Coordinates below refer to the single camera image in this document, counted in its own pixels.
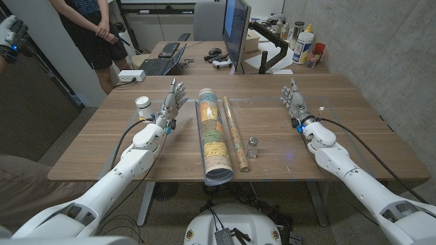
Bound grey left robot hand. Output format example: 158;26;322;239
153;77;189;130

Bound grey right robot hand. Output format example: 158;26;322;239
279;77;316;127

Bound white paper cup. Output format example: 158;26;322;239
134;95;154;120

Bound large colourful rolled map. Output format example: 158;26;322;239
194;87;235;186

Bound small clear glass cup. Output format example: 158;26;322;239
246;136;259;160

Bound thin brown rolled map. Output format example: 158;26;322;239
221;95;251;173

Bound dark open laptop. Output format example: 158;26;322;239
138;43;187;76

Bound wooden office desk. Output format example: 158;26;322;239
146;40;330;76

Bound clear glass tumbler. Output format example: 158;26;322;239
305;50;322;68

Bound white power strip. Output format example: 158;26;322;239
117;69;146;83

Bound black keyboard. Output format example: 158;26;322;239
157;42;181;59

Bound white wipes canister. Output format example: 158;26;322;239
292;31;315;65

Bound white paper sheet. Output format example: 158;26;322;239
243;41;296;71

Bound white game controller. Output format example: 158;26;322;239
212;59;233;70

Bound black remote control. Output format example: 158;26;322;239
203;53;230;64

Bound glass jar black lid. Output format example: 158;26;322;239
288;21;306;51

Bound light wooden box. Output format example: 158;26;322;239
243;29;261;53

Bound black floor fan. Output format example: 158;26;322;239
152;182;179;202

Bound grey office chair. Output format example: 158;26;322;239
176;1;226;42

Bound black computer monitor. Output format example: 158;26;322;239
221;0;252;72

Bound white table leg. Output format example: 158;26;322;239
136;182;156;227
305;180;330;228

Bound standing person in black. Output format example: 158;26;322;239
49;0;132;95

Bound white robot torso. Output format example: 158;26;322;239
183;203;283;245

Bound grey finned electronics box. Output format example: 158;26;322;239
214;228;235;245

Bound seated person beige trousers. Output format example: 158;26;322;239
0;154;96;235

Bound grey black teleoperation glove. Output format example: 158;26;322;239
0;14;35;65

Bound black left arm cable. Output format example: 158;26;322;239
109;118;156;170

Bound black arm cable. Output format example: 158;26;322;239
109;118;156;170
315;116;430;205

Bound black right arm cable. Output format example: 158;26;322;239
315;116;430;205

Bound black floor cable bundle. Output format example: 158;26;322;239
200;182;294;239

